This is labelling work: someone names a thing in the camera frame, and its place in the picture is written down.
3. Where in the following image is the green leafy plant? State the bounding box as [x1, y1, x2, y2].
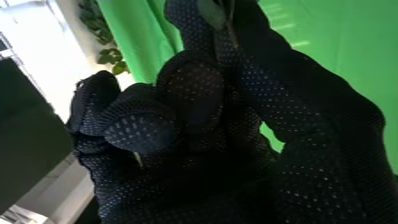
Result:
[78, 0, 131, 77]

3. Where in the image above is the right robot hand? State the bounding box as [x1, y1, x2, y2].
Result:
[63, 0, 398, 224]

